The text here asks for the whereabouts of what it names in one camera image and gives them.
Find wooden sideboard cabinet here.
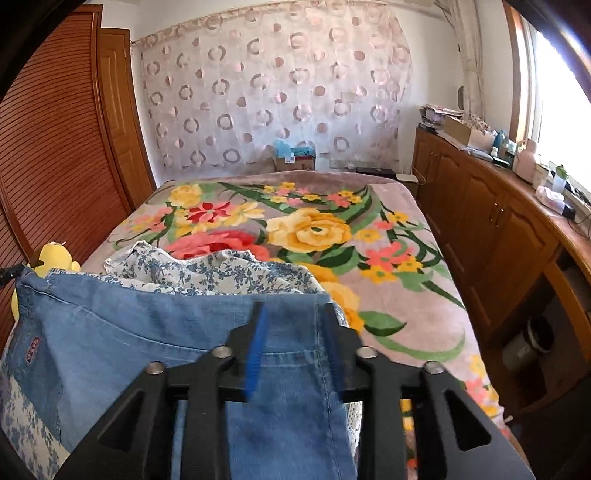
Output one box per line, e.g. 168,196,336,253
411,127,591,416

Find circle patterned sheer curtain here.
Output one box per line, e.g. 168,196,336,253
134,0,414,169

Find white tissue pack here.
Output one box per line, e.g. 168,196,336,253
536,185,566,208

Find floral plush blanket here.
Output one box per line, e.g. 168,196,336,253
81,171,513,480

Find window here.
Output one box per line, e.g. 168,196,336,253
505,0,591,181

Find brown cardboard box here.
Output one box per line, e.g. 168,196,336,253
272,154,317,172

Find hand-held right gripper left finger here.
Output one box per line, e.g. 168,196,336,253
53,302,271,480

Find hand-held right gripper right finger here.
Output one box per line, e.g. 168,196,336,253
321,302,536,480

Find yellow plush toy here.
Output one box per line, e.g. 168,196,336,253
11,241,81,321

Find white blue floral sheet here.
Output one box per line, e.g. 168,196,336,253
0,242,365,480

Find open flat cardboard box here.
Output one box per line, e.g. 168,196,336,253
443,115,495,148

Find stack of papers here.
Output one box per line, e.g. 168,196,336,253
419,104,465,130

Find floral window curtain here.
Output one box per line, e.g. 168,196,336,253
450,0,485,116

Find blue gift bag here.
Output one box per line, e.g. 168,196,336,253
276,140,315,160

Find pink container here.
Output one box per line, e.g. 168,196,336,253
516,140,539,181

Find blue denim pants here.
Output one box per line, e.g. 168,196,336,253
0,268,361,480

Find wooden panel door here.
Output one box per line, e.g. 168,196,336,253
97,28,155,199

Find wooden louvered wardrobe door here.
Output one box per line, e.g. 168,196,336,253
0,4,134,324

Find grey trash bin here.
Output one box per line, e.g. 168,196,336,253
501,316,555,372

